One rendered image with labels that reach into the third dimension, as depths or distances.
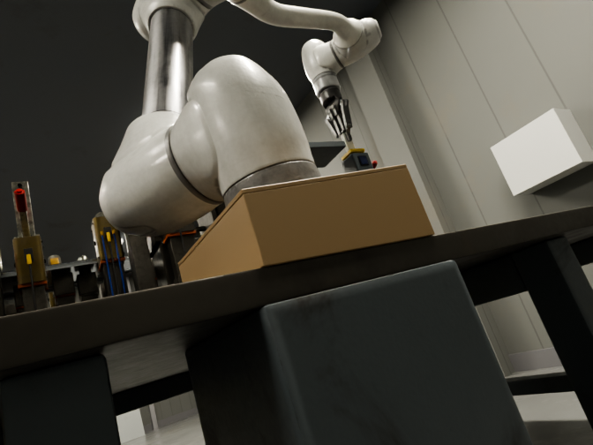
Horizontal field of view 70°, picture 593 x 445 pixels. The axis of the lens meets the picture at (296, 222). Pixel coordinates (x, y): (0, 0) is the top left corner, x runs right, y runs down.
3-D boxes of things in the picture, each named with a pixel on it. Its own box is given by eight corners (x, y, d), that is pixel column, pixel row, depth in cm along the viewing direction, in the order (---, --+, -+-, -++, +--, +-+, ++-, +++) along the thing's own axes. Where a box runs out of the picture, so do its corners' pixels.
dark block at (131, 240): (167, 352, 108) (135, 202, 119) (172, 348, 102) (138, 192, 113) (146, 358, 105) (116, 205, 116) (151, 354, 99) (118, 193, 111)
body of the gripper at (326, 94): (343, 86, 148) (352, 108, 146) (331, 101, 155) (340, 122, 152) (326, 85, 144) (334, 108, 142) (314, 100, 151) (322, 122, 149)
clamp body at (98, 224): (142, 362, 107) (116, 226, 117) (148, 357, 98) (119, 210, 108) (114, 370, 104) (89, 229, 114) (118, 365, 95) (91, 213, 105)
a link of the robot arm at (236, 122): (288, 149, 56) (234, 16, 61) (188, 208, 63) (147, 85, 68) (334, 168, 70) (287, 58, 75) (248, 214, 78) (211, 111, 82)
